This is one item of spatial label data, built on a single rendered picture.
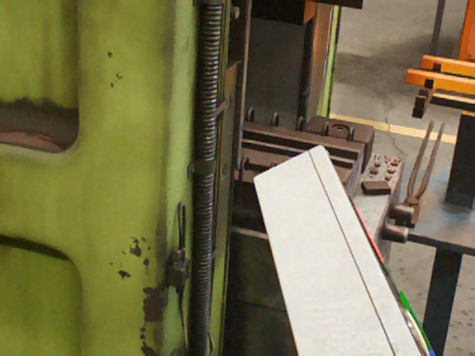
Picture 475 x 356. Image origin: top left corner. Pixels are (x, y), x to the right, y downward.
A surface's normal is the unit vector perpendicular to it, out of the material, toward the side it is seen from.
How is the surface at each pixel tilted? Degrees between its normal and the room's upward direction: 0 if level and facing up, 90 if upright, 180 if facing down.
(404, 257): 0
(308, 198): 30
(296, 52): 90
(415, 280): 0
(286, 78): 90
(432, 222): 0
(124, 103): 89
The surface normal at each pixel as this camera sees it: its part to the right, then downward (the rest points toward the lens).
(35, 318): -0.26, 0.36
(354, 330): -0.41, -0.80
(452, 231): 0.09, -0.92
